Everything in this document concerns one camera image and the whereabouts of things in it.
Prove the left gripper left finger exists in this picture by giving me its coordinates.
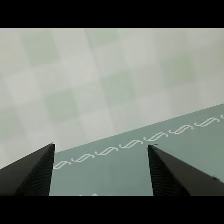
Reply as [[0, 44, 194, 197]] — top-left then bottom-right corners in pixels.
[[0, 142, 56, 197]]

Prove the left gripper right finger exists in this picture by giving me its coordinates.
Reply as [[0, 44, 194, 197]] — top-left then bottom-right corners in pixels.
[[147, 144, 224, 197]]

